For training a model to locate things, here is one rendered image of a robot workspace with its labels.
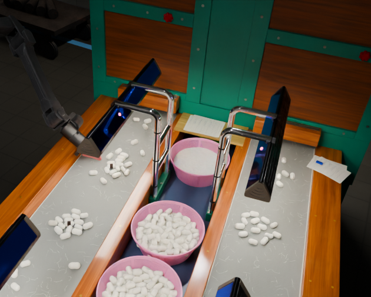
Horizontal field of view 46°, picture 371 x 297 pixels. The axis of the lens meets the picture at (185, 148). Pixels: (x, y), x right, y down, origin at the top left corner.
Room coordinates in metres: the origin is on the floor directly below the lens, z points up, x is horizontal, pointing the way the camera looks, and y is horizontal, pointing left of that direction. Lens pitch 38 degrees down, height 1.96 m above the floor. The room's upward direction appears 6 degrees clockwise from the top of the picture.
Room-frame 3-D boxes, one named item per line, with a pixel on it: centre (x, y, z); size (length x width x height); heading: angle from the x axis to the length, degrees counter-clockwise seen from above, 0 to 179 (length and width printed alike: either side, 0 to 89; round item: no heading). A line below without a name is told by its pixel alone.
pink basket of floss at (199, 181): (1.51, -0.07, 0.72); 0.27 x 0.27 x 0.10
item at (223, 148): (1.30, -0.22, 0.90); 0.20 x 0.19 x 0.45; 167
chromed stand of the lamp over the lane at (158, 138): (1.39, 0.17, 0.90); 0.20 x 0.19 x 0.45; 167
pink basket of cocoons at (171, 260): (1.09, 0.03, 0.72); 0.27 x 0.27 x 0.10
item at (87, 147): (1.41, 0.25, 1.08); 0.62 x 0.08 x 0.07; 167
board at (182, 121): (1.73, -0.11, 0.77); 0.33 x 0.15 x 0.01; 77
